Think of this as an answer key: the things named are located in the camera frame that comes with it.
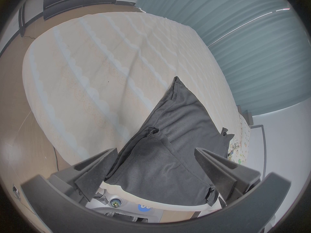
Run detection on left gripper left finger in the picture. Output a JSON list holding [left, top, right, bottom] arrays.
[[73, 148, 119, 202]]

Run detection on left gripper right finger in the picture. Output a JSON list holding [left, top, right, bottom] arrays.
[[194, 147, 262, 202]]

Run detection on black T-shirt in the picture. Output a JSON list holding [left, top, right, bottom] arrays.
[[104, 76, 235, 207]]

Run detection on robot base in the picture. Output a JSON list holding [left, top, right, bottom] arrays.
[[89, 188, 164, 225]]

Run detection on white printed pyjama top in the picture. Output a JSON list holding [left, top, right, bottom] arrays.
[[227, 136, 247, 165]]

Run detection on grey bedside table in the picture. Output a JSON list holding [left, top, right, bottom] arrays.
[[237, 106, 253, 126]]

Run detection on bed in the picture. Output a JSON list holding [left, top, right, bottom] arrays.
[[22, 11, 266, 212]]

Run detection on blue-green curtain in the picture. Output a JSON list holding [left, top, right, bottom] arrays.
[[208, 9, 307, 117], [135, 0, 291, 45]]

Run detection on black cable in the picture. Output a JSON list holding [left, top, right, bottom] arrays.
[[52, 145, 59, 170]]

